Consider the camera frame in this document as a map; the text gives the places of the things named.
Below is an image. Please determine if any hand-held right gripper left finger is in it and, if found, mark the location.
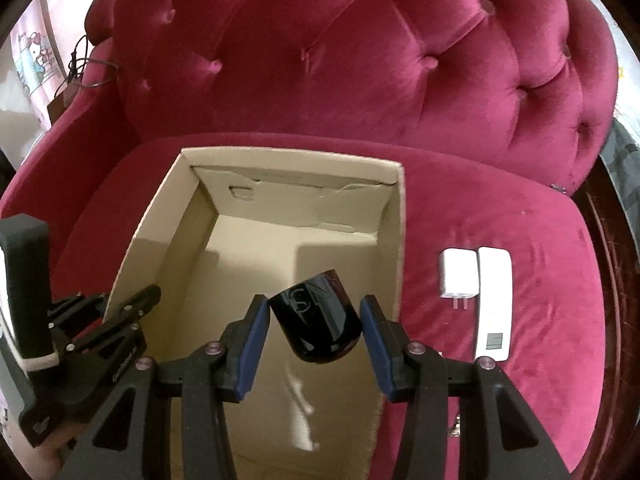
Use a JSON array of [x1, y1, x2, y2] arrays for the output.
[[62, 294, 271, 480]]

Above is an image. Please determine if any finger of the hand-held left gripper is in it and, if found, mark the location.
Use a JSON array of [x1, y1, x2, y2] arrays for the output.
[[70, 284, 163, 351], [47, 290, 111, 333]]

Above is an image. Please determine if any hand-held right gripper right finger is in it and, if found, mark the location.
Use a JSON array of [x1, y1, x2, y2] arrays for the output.
[[359, 295, 571, 480]]

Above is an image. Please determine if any black glossy bottle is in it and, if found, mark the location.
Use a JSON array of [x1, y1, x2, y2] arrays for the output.
[[267, 269, 363, 365]]

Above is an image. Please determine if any brown cardboard box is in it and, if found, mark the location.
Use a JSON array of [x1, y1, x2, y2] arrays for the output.
[[102, 146, 408, 480]]

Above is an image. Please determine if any white charger plug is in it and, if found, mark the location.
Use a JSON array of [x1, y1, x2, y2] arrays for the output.
[[438, 247, 477, 311]]

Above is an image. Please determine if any white remote control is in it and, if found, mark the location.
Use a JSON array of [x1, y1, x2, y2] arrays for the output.
[[472, 245, 513, 363]]

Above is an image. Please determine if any brown tag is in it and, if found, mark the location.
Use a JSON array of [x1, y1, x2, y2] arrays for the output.
[[47, 80, 83, 123]]

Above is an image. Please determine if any cartoon printed curtain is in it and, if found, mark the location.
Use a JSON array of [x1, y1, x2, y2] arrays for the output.
[[10, 0, 66, 126]]

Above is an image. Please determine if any red velvet tufted armchair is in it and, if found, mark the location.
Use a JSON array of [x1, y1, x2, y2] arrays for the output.
[[0, 0, 618, 480]]

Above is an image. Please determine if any grey cloth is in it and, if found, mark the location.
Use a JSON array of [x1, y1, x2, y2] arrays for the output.
[[597, 117, 640, 196]]

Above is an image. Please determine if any metal keychain charm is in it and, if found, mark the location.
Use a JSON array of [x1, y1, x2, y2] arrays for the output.
[[446, 400, 465, 442]]

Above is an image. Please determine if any black cable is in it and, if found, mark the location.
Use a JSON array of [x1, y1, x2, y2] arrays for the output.
[[67, 35, 121, 91]]

